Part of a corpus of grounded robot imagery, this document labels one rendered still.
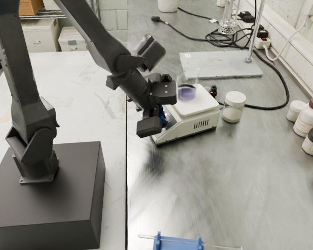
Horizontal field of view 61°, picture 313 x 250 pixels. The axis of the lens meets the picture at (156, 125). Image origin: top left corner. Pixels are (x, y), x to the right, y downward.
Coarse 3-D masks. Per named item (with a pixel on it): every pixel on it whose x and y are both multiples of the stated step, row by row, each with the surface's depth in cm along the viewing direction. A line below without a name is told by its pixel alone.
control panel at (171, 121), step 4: (164, 108) 77; (164, 112) 76; (168, 112) 76; (168, 116) 75; (172, 116) 74; (168, 120) 74; (172, 120) 73; (168, 124) 73; (172, 124) 73; (164, 128) 73; (168, 128) 72; (156, 136) 73
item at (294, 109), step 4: (296, 100) 82; (292, 104) 80; (296, 104) 80; (300, 104) 80; (304, 104) 80; (292, 108) 80; (296, 108) 79; (300, 108) 79; (288, 112) 82; (292, 112) 80; (296, 112) 80; (300, 112) 79; (288, 116) 82; (292, 116) 81; (296, 116) 80; (292, 120) 82; (296, 120) 81
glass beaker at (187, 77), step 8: (176, 72) 72; (184, 72) 75; (192, 72) 75; (176, 80) 73; (184, 80) 70; (192, 80) 70; (176, 88) 74; (184, 88) 72; (192, 88) 72; (184, 96) 74; (192, 96) 74
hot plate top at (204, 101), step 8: (200, 88) 80; (200, 96) 77; (208, 96) 77; (176, 104) 74; (184, 104) 74; (192, 104) 74; (200, 104) 74; (208, 104) 74; (216, 104) 74; (184, 112) 72; (192, 112) 72; (200, 112) 73
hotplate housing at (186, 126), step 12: (168, 108) 76; (216, 108) 76; (180, 120) 72; (192, 120) 73; (204, 120) 75; (216, 120) 77; (168, 132) 72; (180, 132) 74; (192, 132) 76; (156, 144) 74
